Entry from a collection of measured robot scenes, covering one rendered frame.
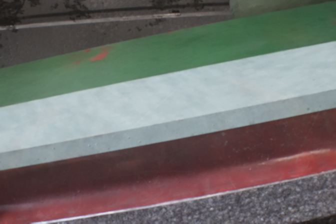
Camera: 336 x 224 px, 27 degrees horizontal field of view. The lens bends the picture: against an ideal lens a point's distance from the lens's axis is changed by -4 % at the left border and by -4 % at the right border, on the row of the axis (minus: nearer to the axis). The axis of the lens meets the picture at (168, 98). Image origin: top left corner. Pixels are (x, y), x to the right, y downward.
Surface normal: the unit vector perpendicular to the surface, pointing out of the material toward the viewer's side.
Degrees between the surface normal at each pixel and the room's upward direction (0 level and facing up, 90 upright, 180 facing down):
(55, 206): 52
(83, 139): 0
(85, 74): 90
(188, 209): 0
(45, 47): 0
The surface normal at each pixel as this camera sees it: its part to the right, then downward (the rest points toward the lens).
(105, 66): -0.21, -0.92
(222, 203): -0.04, 0.35
